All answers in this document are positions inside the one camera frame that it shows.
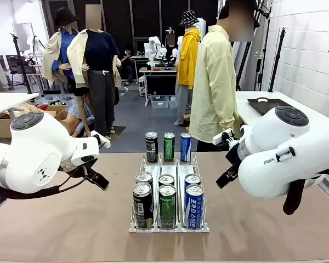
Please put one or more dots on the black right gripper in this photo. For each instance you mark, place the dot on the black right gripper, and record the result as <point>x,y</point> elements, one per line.
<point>234,160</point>

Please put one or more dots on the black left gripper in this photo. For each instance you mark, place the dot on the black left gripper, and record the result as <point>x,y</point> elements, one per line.
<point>79,168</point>

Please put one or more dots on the black Pepsi can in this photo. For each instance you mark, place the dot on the black Pepsi can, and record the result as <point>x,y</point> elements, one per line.
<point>142,205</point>
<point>151,148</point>
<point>144,178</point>

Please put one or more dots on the green soda can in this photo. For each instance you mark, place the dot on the green soda can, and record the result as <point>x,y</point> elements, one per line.
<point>166,180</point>
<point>167,208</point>
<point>169,148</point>

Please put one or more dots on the dark serving tray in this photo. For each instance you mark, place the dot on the dark serving tray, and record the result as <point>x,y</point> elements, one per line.
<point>263,108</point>

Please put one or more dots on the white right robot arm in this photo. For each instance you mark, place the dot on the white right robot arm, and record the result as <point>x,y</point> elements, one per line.
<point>277,164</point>

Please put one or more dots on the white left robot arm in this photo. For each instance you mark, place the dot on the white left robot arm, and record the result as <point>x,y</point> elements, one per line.
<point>38,148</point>

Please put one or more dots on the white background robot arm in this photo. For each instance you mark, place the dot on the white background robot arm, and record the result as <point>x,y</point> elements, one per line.
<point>150,52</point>

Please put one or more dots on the person's right forearm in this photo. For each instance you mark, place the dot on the person's right forearm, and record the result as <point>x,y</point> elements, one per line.
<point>227,126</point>

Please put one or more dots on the person in yellow shirt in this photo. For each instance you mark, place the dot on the person in yellow shirt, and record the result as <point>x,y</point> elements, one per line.
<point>214,82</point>

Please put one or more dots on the seated person in black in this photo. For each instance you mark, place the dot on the seated person in black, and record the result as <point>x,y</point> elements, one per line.
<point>127,63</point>

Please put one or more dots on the blue Pocari Sweat can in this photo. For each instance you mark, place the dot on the blue Pocari Sweat can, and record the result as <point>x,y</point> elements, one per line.
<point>192,180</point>
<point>194,208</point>
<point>185,148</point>

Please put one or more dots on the white side table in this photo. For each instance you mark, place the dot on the white side table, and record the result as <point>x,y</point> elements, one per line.
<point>246,115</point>
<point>5,101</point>

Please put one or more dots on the mannequin torso in denim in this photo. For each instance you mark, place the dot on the mannequin torso in denim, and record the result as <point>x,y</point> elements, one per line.
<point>74,112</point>

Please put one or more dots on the white can dispenser rack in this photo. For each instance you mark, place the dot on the white can dispenser rack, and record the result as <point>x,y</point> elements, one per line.
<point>168,231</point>

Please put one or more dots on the grey plastic crate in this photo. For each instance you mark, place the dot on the grey plastic crate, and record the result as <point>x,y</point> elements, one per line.
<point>60,100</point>

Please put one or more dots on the grey plastic storage bin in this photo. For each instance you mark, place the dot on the grey plastic storage bin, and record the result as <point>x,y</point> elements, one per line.
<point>172,102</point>
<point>159,101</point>

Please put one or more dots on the black folded stand poles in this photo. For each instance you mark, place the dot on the black folded stand poles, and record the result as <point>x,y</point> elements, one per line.
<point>259,76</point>

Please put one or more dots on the brown cardboard box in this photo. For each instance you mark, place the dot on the brown cardboard box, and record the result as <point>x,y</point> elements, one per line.
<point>2,127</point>

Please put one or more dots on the grey background work table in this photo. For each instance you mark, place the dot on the grey background work table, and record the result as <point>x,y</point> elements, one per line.
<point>159,70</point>

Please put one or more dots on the mannequin with navy top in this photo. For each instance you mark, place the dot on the mannequin with navy top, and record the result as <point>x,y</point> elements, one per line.
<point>101,54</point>

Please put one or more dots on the mannequin with yellow hoodie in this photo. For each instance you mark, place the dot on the mannequin with yellow hoodie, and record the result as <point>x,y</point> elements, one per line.
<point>187,54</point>

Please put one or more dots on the black tripod stand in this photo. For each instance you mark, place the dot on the black tripod stand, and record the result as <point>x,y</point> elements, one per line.
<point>277,60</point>

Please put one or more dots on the black light stand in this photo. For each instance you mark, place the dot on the black light stand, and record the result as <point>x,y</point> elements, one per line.
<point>22,65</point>

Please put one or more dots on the mannequin with black hat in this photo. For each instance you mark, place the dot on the mannequin with black hat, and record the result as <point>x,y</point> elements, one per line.
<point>67,41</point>

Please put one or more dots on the standing whiteboard panel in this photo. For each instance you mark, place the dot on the standing whiteboard panel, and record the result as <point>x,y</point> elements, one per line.
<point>22,35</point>

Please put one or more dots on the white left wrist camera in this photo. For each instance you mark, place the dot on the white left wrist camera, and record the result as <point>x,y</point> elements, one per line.
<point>102,141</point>

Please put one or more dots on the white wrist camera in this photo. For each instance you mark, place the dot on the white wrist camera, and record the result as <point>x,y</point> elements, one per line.
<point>220,138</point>
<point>102,141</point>

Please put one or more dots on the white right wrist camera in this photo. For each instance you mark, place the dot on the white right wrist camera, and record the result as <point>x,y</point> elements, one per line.
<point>220,138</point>

